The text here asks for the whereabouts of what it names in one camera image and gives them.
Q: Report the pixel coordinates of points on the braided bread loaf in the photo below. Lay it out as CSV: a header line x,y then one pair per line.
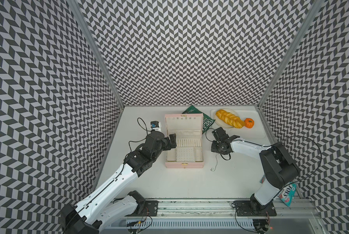
x,y
230,119

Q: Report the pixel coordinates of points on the small orange pumpkin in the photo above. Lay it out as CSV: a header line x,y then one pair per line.
x,y
249,123

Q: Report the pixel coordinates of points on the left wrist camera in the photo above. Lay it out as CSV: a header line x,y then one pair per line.
x,y
155,126

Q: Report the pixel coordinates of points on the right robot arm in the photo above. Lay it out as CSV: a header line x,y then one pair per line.
x,y
278,165

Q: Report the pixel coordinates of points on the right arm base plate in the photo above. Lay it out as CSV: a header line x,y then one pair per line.
x,y
254,208

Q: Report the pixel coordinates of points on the green snack bag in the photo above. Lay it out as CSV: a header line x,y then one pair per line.
x,y
207,120

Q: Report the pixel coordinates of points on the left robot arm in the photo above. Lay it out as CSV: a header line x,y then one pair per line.
x,y
99,210

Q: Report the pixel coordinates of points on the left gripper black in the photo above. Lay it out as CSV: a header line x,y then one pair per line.
x,y
167,146

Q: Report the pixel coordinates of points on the aluminium mounting rail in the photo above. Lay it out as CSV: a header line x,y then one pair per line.
x,y
224,208

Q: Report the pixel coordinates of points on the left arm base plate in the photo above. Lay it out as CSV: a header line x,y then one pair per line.
x,y
148,207

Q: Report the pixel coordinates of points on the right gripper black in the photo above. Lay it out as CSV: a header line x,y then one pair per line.
x,y
213,148

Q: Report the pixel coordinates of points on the teal candy bag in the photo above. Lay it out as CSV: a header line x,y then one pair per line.
x,y
286,193

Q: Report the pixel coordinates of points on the pink jewelry box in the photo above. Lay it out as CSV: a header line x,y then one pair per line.
x,y
188,129

